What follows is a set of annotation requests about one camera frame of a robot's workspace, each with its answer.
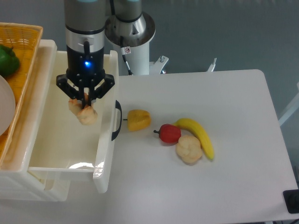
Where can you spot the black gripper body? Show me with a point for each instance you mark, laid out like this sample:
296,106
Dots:
85,69

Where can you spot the square bread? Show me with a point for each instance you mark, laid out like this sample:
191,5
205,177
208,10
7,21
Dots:
86,116

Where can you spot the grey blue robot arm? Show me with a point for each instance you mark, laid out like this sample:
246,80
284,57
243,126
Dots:
88,23

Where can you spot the white upper drawer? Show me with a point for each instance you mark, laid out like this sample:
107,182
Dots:
65,149

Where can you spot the white drawer cabinet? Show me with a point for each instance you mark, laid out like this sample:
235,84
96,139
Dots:
16,182

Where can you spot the round bread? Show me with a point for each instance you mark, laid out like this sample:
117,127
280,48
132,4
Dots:
189,149

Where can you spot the yellow bell pepper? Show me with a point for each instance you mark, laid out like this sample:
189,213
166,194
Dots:
138,120

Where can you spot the yellow woven basket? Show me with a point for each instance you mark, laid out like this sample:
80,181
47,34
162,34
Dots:
25,40

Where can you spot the white plate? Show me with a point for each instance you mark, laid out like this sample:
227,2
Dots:
7,105

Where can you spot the green bell pepper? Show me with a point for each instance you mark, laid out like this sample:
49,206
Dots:
9,62

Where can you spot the red bell pepper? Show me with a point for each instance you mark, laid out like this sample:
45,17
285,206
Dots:
168,133

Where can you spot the yellow banana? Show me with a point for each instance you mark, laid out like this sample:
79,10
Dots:
199,132

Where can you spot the black device at table edge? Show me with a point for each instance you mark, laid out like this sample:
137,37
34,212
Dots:
291,198

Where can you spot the black drawer handle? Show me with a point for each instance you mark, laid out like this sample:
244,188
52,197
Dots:
118,120

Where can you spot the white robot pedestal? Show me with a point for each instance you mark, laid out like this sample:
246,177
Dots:
131,41

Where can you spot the white table clamp bracket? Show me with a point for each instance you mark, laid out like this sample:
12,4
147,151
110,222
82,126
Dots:
157,67

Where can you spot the white frame at right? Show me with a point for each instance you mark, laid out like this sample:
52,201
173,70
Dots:
290,109

